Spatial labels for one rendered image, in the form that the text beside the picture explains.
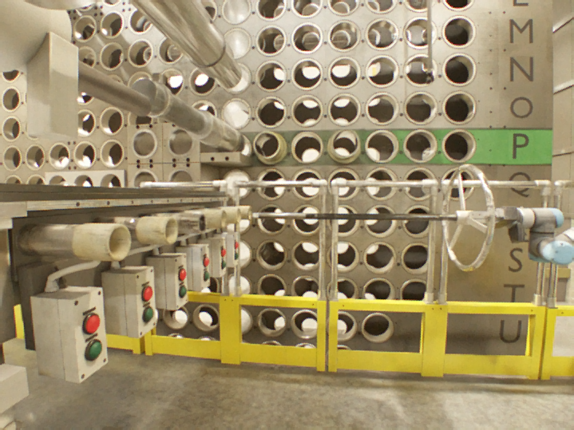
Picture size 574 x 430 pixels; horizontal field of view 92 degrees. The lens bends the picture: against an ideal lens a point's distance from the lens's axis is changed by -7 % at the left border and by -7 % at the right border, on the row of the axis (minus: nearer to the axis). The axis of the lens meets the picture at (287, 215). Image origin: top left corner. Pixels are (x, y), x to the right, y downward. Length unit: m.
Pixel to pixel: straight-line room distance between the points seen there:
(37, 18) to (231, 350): 1.59
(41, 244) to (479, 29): 2.84
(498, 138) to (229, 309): 2.24
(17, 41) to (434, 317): 1.82
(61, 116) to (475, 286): 2.63
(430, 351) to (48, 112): 1.79
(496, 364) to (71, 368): 1.81
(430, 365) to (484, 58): 2.17
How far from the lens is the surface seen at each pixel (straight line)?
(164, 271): 0.90
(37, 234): 0.65
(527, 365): 2.03
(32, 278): 0.67
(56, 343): 0.66
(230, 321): 1.74
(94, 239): 0.56
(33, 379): 2.10
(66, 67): 0.91
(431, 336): 1.76
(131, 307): 0.76
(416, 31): 3.43
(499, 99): 2.76
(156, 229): 0.69
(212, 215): 1.00
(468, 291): 2.68
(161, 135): 2.32
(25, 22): 0.88
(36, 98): 0.89
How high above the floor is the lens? 0.94
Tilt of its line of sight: 4 degrees down
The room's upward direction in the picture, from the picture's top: straight up
